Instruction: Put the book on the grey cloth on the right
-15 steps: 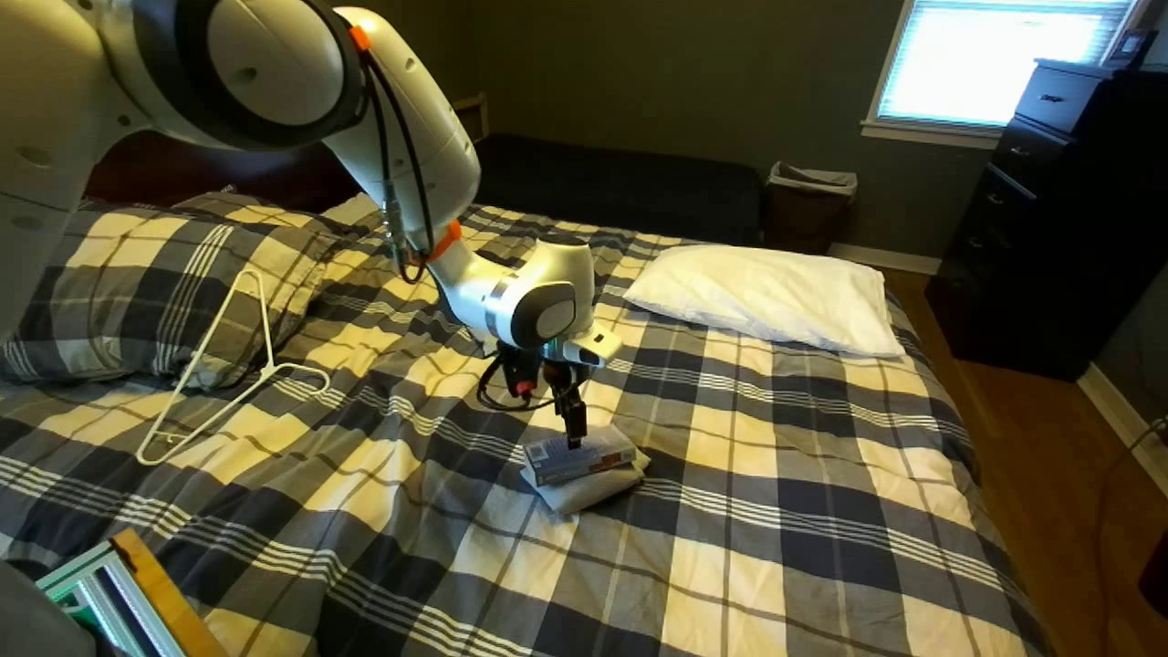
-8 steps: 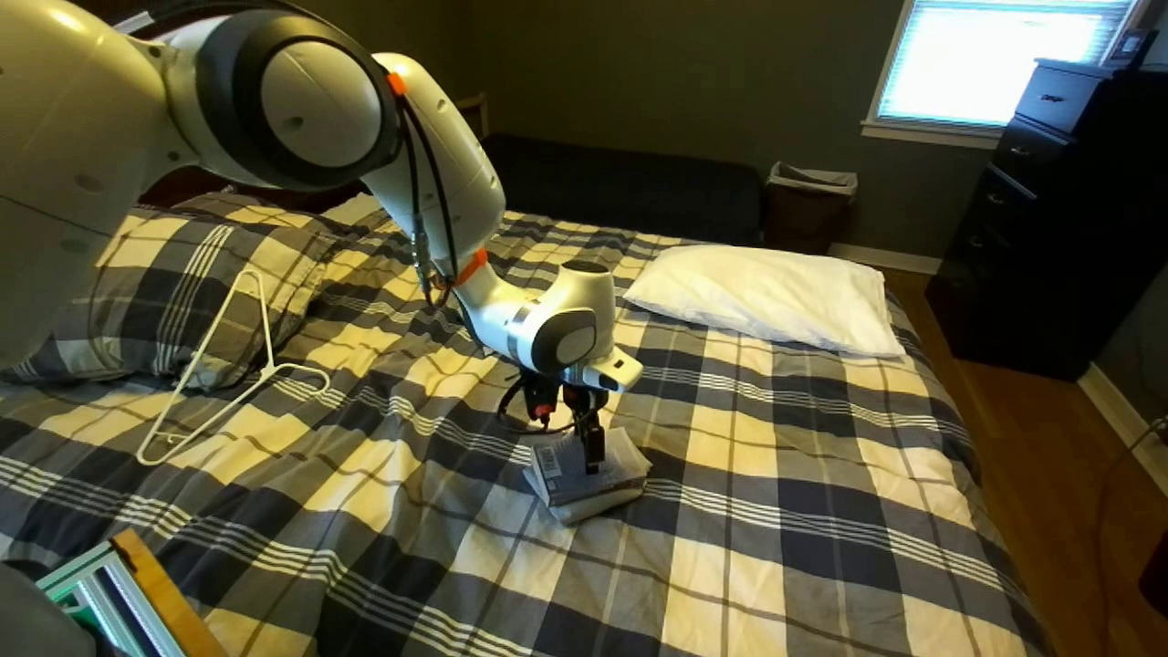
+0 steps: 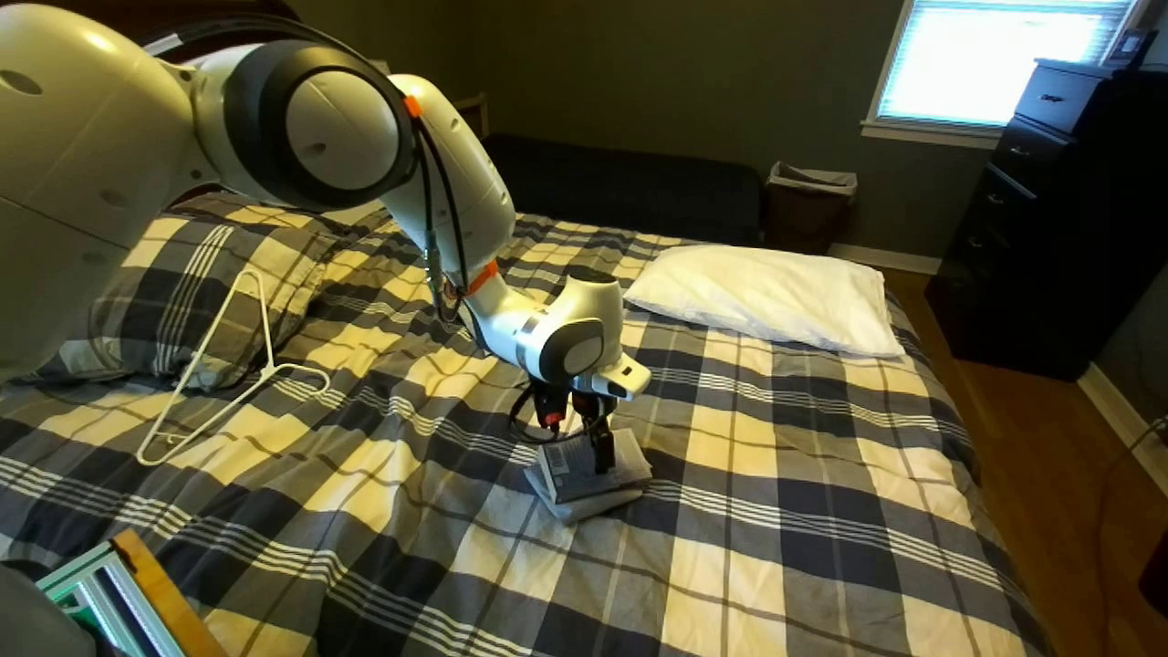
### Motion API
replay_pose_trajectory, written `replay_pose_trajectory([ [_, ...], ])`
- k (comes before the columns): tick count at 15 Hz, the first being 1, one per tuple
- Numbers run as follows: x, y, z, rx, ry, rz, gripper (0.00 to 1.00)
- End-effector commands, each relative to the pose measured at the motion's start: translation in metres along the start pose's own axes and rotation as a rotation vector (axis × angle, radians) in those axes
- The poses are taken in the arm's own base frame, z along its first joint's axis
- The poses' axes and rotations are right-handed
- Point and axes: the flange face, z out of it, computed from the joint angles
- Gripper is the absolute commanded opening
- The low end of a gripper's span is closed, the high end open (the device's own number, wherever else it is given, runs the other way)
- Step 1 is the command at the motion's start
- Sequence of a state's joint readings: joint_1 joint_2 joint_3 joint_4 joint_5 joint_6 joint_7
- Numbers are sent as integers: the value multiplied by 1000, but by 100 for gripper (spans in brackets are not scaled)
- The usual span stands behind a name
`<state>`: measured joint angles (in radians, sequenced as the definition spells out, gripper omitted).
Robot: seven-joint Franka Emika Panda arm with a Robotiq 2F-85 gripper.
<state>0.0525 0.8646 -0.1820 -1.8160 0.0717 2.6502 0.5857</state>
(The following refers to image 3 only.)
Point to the wooden plank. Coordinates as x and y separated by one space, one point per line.
166 597

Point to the white pillow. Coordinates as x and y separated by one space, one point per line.
770 295

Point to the bright window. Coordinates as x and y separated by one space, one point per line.
989 60

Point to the grey rounded base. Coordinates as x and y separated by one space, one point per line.
31 620

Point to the black dresser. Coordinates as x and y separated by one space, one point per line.
1062 230

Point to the grey-blue paperback book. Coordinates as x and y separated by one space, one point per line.
579 477

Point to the teal metal frame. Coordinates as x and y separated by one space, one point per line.
104 604

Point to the plaid pillow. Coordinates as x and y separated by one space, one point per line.
184 294

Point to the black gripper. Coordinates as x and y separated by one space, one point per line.
570 406

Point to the wooden shelf unit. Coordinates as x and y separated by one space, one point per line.
478 113

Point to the plaid bedspread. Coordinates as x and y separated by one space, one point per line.
731 550

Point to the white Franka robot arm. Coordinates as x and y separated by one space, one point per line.
113 158

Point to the brown bin with cloth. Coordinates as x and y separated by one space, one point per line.
807 203

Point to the small object on dresser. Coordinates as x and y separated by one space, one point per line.
1130 51

